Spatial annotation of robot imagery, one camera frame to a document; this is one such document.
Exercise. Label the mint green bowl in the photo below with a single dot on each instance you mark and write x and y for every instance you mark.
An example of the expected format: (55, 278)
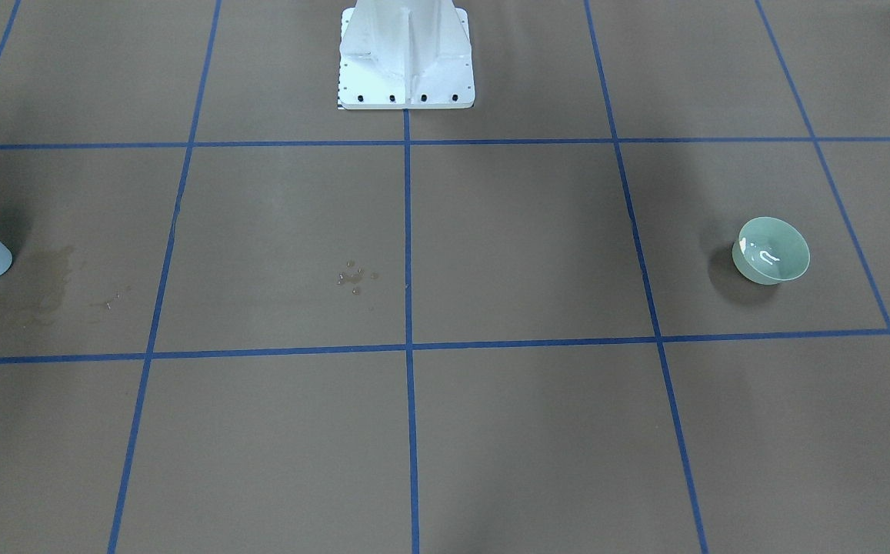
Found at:
(768, 251)

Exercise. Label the white metal pedestal base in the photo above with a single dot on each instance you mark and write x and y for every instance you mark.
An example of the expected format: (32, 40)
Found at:
(405, 55)

